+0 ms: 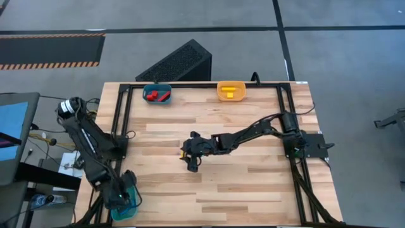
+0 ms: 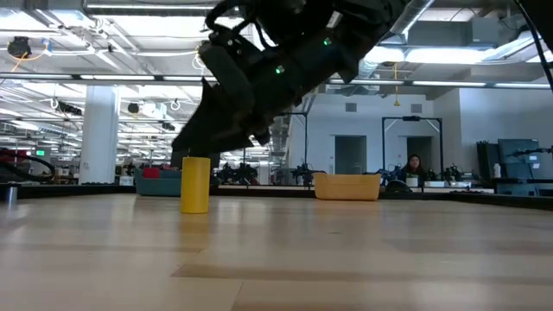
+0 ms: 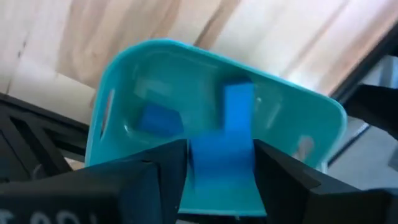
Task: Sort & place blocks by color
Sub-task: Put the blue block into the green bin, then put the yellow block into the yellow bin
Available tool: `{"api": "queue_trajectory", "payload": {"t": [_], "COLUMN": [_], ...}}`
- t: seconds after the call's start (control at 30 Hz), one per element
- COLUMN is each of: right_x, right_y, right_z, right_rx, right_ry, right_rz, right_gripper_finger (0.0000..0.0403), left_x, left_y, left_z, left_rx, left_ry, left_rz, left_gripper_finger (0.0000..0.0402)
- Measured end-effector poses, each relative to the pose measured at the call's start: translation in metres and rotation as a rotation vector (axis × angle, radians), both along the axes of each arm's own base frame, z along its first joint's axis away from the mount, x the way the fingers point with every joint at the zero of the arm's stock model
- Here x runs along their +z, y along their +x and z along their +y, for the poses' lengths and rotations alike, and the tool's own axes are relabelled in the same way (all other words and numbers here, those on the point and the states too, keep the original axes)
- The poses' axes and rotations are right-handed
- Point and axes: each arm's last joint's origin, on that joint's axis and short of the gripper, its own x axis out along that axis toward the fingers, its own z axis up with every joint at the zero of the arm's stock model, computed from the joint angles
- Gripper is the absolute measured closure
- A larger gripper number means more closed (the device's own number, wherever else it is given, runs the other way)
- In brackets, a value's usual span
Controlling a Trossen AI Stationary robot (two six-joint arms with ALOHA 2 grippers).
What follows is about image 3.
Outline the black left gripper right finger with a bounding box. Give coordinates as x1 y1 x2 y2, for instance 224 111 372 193
252 138 398 224

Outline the teal plastic bin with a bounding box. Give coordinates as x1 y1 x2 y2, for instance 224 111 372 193
84 37 348 218

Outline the blue triangle block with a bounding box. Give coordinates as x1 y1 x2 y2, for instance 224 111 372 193
137 103 185 138

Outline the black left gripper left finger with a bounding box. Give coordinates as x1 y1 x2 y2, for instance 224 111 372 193
0 138 189 224

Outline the blue half-cylinder block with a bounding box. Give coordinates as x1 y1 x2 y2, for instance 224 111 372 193
188 130 259 192

